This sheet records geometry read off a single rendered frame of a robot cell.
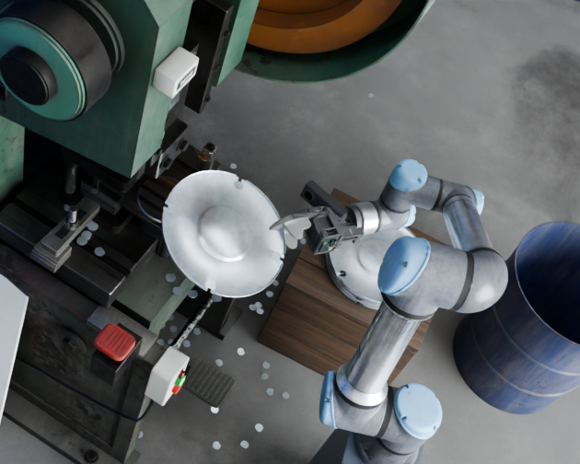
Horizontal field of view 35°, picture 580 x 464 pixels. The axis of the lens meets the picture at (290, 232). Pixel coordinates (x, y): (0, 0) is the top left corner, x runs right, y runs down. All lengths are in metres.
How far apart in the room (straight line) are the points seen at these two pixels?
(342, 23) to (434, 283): 0.57
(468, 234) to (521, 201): 1.55
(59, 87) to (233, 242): 0.67
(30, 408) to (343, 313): 0.86
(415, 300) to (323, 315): 0.81
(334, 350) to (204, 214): 0.82
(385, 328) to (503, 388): 1.07
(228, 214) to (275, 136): 1.27
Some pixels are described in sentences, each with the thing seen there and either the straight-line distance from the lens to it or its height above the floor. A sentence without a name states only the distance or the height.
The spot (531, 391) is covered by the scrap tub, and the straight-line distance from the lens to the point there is 2.80.
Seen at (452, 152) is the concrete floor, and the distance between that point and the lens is 3.44.
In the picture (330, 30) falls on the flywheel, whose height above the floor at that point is 1.13.
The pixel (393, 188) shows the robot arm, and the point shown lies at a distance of 2.06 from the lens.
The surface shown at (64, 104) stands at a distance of 1.42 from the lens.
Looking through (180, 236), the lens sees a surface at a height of 0.81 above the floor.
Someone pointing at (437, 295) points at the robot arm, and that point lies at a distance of 1.70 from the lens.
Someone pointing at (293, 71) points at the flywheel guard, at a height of 0.98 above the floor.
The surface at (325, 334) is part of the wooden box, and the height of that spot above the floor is 0.21.
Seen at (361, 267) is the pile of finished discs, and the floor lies 0.39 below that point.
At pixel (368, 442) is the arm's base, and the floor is 0.50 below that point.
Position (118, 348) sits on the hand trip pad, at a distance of 1.81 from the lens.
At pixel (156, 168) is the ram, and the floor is 0.93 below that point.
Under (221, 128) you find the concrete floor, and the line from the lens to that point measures 3.18.
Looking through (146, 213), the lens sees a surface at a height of 0.78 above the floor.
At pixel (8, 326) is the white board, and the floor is 0.44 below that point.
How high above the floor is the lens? 2.37
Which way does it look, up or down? 53 degrees down
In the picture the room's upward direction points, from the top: 25 degrees clockwise
